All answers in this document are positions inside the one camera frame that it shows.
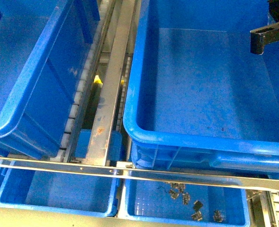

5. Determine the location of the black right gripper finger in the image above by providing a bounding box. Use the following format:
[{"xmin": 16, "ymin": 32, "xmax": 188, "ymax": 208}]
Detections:
[{"xmin": 250, "ymin": 22, "xmax": 279, "ymax": 54}]

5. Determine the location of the blue middle plastic bin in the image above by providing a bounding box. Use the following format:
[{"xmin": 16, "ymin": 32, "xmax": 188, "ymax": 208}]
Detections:
[{"xmin": 123, "ymin": 0, "xmax": 279, "ymax": 179}]

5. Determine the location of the blue plastic bin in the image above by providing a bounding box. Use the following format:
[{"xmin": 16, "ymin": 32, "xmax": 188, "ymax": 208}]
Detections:
[
  {"xmin": 123, "ymin": 0, "xmax": 279, "ymax": 179},
  {"xmin": 0, "ymin": 0, "xmax": 100, "ymax": 159}
]

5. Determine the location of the blue lower bin with clips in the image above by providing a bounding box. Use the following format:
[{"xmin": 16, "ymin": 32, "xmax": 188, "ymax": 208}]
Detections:
[{"xmin": 126, "ymin": 180, "xmax": 250, "ymax": 227}]

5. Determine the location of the blue left plastic bin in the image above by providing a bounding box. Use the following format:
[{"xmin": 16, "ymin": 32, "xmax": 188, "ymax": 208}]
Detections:
[{"xmin": 0, "ymin": 0, "xmax": 100, "ymax": 159}]

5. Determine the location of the blue lower shelf bin right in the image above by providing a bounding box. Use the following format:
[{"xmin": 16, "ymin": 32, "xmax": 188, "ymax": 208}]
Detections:
[{"xmin": 0, "ymin": 168, "xmax": 119, "ymax": 217}]

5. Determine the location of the metal roller rack frame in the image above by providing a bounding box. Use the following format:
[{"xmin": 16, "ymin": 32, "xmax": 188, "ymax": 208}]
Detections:
[{"xmin": 0, "ymin": 0, "xmax": 279, "ymax": 227}]

